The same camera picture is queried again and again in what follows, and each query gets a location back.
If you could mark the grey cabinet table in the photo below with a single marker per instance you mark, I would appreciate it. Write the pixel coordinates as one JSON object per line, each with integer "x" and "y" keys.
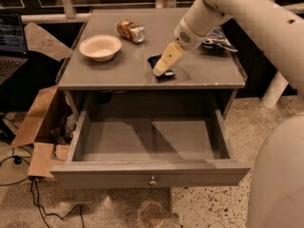
{"x": 129, "y": 69}

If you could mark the dark blue rxbar wrapper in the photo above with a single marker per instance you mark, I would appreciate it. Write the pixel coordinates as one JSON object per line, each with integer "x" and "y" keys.
{"x": 153, "y": 61}

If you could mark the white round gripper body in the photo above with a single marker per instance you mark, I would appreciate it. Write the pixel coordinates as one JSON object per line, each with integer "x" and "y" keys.
{"x": 189, "y": 38}

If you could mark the round metal drawer knob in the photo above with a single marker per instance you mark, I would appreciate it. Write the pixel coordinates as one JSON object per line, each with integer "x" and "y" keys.
{"x": 152, "y": 182}

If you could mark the blue white chip bag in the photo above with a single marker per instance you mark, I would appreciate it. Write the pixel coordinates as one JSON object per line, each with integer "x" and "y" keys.
{"x": 217, "y": 39}

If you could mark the open black laptop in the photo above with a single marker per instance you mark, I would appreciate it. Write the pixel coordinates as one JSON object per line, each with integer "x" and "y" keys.
{"x": 13, "y": 45}

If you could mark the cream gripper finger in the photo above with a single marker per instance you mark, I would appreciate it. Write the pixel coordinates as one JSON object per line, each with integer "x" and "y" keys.
{"x": 169, "y": 57}

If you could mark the white paper bowl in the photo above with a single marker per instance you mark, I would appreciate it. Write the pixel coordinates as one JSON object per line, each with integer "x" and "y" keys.
{"x": 100, "y": 48}

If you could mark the white metal railing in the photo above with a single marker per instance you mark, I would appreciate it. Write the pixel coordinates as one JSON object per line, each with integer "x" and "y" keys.
{"x": 66, "y": 3}

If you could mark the brown cardboard flap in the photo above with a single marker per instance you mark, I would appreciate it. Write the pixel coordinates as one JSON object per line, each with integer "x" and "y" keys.
{"x": 39, "y": 40}

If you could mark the gold crushed drink can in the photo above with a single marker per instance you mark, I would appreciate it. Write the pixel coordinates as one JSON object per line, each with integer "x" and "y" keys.
{"x": 131, "y": 31}

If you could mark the grey open top drawer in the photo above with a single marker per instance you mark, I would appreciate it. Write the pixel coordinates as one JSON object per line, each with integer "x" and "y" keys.
{"x": 122, "y": 139}

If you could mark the brown cardboard box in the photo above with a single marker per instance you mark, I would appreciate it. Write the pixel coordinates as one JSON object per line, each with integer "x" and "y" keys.
{"x": 44, "y": 127}

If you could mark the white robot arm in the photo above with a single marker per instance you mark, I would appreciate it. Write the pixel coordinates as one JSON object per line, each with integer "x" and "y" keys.
{"x": 277, "y": 183}

